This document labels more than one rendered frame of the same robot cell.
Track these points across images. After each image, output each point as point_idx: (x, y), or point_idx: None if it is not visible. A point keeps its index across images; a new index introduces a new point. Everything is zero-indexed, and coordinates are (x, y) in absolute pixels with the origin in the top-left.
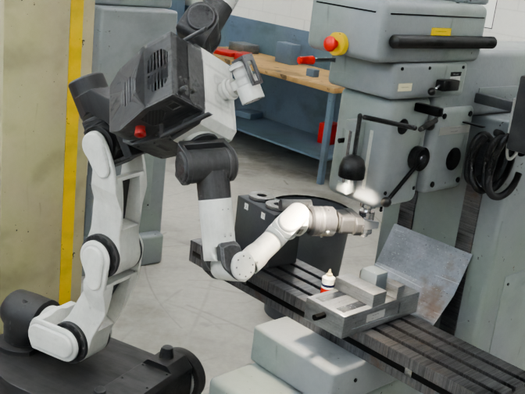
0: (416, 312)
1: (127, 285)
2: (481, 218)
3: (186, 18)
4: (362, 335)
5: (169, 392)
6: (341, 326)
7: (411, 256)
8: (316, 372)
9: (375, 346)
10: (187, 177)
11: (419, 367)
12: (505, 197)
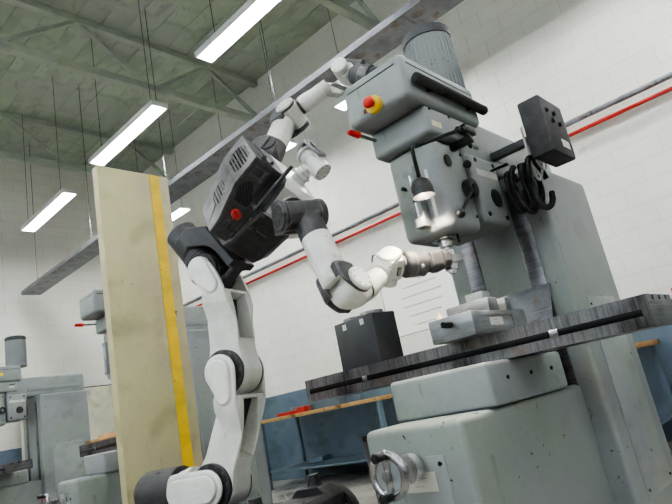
0: None
1: (257, 406)
2: (541, 249)
3: None
4: (494, 335)
5: None
6: (471, 321)
7: None
8: (468, 375)
9: (510, 335)
10: (286, 216)
11: (560, 319)
12: (552, 207)
